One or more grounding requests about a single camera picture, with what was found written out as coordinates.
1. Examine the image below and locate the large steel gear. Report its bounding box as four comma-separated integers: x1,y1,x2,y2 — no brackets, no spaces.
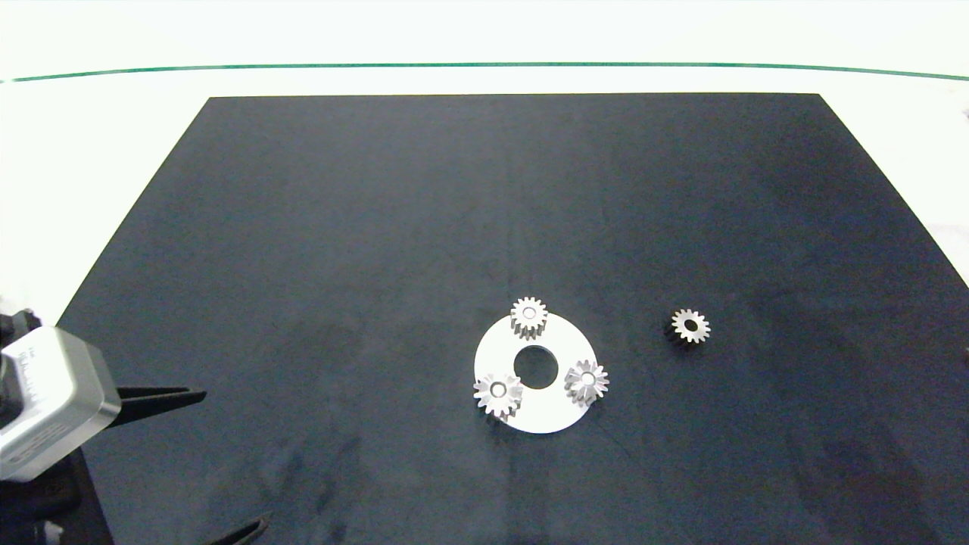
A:
473,373,525,422

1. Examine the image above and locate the small steel gear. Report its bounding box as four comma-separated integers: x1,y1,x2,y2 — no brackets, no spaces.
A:
666,308,712,346
510,297,548,341
564,360,610,407

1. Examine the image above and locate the round white plate with pins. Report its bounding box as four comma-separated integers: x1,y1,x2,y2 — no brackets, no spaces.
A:
474,312,599,434

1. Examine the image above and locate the dark rectangular mat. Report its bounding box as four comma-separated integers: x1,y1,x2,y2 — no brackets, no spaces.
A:
57,93,969,545

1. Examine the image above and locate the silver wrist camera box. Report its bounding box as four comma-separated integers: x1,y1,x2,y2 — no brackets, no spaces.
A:
0,325,122,483

